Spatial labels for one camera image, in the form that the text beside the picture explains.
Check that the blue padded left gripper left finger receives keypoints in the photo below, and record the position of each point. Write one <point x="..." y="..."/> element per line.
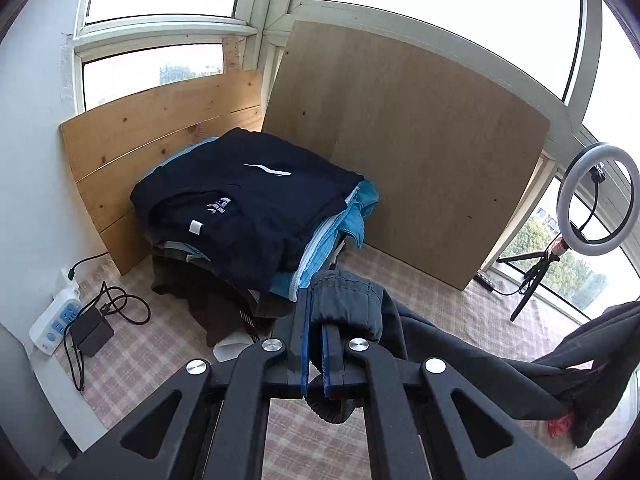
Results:
<point x="207" y="421"/>

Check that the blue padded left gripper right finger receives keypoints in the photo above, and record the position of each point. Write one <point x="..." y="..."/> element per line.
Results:
<point x="426" y="421"/>

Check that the dark grey garment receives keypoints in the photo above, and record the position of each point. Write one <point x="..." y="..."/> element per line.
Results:
<point x="584" y="376"/>

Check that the cream white folded garment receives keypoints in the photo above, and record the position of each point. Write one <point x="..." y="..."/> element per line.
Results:
<point x="230" y="347"/>

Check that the grey folded garment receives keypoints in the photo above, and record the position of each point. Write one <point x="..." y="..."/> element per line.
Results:
<point x="218" y="305"/>

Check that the pink plaid bed sheet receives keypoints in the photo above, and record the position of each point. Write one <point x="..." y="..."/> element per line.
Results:
<point x="152" y="341"/>

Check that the pink red garment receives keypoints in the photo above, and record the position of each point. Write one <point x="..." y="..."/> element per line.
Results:
<point x="560" y="427"/>

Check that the black power adapter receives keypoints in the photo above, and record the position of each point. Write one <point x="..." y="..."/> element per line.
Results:
<point x="90" y="332"/>

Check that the white power strip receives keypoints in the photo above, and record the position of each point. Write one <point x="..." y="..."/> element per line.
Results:
<point x="49" y="328"/>

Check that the black tripod stand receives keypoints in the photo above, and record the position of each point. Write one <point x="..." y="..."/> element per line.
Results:
<point x="534" y="275"/>

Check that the light blue folded garment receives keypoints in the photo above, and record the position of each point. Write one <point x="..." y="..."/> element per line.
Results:
<point x="325" y="243"/>

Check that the navy blue folded garment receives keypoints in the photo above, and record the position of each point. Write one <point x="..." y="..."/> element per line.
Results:
<point x="249" y="201"/>

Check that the brown wooden board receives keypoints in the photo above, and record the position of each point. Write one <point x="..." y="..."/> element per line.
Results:
<point x="449" y="151"/>

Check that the light pine wood panel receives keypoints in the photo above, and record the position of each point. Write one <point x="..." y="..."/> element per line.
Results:
<point x="113" y="146"/>

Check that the black phone holder clamp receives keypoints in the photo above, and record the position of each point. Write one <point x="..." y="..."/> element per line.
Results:
<point x="597" y="175"/>

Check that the black inline cable switch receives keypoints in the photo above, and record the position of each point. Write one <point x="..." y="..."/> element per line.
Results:
<point x="484" y="281"/>

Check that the white ring light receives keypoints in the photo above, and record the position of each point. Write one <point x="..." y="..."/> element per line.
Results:
<point x="590" y="157"/>

